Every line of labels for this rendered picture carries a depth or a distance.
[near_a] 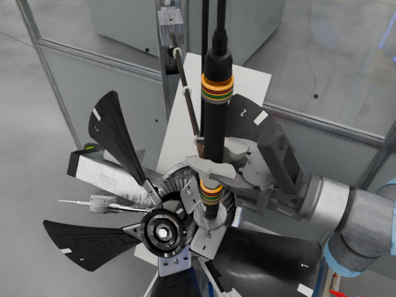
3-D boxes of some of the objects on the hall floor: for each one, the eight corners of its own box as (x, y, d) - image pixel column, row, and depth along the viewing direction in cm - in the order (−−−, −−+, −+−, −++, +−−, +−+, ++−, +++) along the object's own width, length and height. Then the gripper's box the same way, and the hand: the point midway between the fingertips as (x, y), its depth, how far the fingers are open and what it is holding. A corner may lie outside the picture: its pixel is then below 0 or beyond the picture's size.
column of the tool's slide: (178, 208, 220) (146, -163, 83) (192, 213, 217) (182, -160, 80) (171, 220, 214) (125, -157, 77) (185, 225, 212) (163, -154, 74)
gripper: (296, 242, 53) (177, 194, 59) (312, 187, 60) (203, 149, 66) (310, 215, 47) (174, 165, 52) (326, 158, 53) (204, 118, 59)
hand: (197, 148), depth 56 cm, fingers closed on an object, 4 cm apart
